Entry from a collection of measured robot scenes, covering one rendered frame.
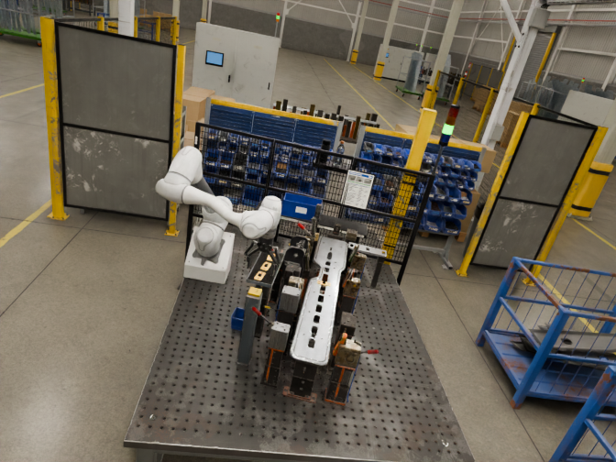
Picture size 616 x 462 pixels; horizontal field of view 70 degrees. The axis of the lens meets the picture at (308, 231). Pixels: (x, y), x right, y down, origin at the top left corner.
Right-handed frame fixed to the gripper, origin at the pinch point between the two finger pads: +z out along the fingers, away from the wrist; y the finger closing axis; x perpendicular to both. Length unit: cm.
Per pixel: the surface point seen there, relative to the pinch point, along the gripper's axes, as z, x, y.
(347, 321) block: 17, 3, 51
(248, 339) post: 32.6, -17.2, 4.3
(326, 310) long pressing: 20.1, 11.0, 38.4
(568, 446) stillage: 89, 44, 208
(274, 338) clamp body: 19.7, -25.8, 19.2
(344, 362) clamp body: 23, -23, 55
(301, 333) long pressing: 20.1, -15.1, 30.2
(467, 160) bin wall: -12, 335, 135
